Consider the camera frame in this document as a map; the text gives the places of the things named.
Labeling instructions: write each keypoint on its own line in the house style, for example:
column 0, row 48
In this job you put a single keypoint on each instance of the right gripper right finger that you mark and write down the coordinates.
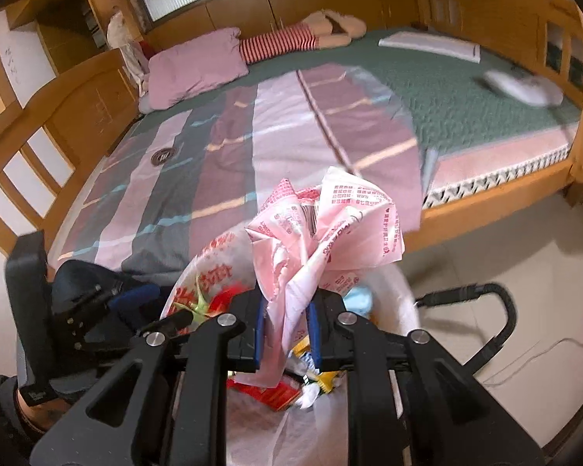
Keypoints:
column 314, row 333

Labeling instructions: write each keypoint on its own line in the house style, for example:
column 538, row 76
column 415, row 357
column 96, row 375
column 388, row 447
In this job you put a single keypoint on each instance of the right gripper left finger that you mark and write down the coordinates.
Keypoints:
column 260, row 331

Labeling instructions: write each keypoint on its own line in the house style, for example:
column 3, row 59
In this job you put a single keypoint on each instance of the white trash bin bag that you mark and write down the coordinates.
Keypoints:
column 313, row 431

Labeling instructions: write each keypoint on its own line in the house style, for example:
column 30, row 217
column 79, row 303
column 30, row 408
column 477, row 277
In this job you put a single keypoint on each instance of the red snack bag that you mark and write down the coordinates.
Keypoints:
column 222, row 300

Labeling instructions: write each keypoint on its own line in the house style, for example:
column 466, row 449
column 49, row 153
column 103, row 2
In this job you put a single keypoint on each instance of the yellow snack wrapper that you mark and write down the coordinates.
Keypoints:
column 326, row 380

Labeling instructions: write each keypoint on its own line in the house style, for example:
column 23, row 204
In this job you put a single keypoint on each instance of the blue crumpled cloth wipe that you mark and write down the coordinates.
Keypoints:
column 359, row 300

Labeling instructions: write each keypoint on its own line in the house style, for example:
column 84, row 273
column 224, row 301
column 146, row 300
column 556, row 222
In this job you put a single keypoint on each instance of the pink striped quilt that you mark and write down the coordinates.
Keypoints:
column 169, row 188

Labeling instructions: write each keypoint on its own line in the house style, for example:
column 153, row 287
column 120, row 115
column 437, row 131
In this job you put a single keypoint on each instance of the light blue small pillow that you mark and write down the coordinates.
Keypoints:
column 144, row 105

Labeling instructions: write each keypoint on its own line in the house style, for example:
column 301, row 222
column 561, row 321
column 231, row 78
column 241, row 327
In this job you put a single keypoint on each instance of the pink pillow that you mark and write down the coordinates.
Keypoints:
column 194, row 67

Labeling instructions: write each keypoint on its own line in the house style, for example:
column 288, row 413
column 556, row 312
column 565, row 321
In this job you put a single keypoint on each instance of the striped plush doll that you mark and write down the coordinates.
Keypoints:
column 324, row 29

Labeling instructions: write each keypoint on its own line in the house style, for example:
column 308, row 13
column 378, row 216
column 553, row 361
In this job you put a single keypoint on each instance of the white flat board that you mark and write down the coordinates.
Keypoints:
column 433, row 44

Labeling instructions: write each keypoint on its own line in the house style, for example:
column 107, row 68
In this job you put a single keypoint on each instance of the green bed mat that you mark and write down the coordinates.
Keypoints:
column 451, row 106

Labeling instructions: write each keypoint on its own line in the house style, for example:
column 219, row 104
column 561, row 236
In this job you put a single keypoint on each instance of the white round device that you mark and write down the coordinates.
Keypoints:
column 535, row 91

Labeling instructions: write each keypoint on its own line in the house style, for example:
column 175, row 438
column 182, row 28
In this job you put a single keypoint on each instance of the wooden bed frame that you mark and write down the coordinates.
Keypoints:
column 50, row 145

